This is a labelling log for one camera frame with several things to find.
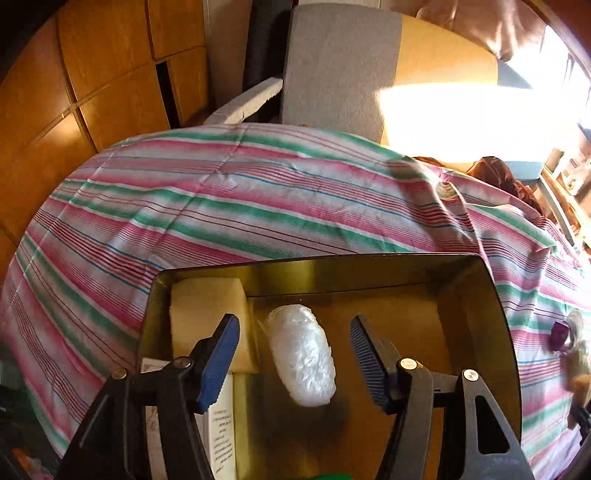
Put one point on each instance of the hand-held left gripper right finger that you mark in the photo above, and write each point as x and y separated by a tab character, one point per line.
369	364

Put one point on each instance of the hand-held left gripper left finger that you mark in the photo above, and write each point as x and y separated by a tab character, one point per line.
217	364

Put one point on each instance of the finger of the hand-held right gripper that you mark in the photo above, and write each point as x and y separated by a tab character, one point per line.
581	415

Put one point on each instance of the gold metal tin box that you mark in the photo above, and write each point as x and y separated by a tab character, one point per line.
392	314

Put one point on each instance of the small yellow sponge block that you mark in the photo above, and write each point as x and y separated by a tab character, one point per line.
203	304

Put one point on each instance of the large white plastic-wrapped bundle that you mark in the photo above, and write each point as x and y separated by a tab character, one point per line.
300	355

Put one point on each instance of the white carton box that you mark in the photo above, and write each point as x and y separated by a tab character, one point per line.
224	438

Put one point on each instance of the purple wrapper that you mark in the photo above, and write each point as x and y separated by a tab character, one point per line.
559	336

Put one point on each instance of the striped bedsheet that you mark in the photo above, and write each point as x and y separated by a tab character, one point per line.
231	198

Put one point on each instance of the wooden folding table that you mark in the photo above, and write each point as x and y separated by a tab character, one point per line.
565	207

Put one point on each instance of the brown crumpled cloth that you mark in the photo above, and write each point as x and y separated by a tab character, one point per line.
501	177

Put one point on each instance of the white sofa armrest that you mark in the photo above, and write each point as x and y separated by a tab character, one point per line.
244	101

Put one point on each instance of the grey yellow blue sofa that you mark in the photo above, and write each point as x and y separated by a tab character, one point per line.
332	69

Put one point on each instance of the wooden wardrobe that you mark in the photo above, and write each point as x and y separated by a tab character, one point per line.
92	92

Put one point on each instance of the short patterned curtain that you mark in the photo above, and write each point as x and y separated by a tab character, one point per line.
480	23

